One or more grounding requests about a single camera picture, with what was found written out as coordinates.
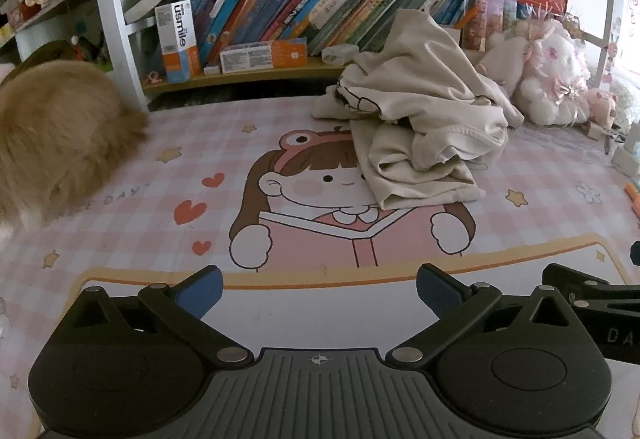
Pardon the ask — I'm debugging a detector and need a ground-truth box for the white pink plush bunny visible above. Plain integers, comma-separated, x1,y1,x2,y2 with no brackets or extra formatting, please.
475,16,621,129

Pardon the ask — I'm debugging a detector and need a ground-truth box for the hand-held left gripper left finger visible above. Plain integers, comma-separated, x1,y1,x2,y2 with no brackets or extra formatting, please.
67,265,251,367

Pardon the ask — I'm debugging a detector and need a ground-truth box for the white power block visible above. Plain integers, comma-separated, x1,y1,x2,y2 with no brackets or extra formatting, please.
612,148,640,177

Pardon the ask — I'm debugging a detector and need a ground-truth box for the white pen holder box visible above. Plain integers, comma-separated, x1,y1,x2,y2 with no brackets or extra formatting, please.
441,25,463,51

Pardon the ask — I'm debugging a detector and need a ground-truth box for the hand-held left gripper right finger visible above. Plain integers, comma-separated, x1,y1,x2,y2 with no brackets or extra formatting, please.
387,264,576,367

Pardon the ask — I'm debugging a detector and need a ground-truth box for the cream T-shirt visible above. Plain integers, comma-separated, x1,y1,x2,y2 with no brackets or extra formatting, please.
311,9,526,211

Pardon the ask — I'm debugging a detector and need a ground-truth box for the small white pouch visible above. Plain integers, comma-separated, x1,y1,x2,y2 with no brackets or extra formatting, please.
321,44,361,65

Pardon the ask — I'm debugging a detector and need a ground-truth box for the long white orange box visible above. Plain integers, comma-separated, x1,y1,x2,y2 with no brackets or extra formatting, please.
219,38,308,74

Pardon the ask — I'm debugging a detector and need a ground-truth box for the tall white orange box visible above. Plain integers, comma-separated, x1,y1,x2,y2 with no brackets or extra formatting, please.
155,0,203,84

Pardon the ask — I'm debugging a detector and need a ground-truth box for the furry orange cat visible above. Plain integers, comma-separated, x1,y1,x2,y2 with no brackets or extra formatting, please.
0,42,151,242

